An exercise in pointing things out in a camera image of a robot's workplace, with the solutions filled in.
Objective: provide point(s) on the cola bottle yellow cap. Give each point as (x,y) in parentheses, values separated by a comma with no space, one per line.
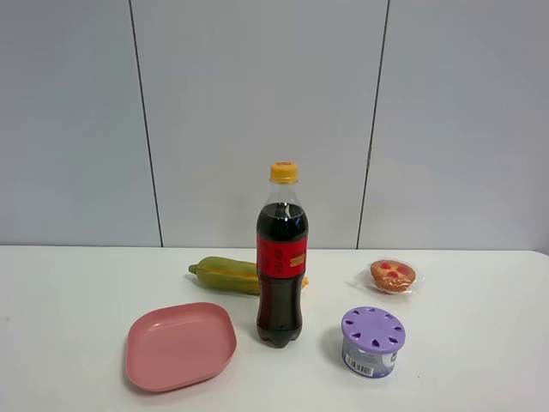
(281,250)

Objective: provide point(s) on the toy corn cob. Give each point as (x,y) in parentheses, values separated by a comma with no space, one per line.
(225,274)

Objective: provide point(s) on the wrapped fruit tart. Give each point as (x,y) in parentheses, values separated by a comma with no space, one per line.
(389,276)

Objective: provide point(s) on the purple lid air freshener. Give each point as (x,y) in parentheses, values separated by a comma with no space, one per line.
(372,339)

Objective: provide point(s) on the pink square plate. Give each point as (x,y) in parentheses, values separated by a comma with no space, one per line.
(178,346)

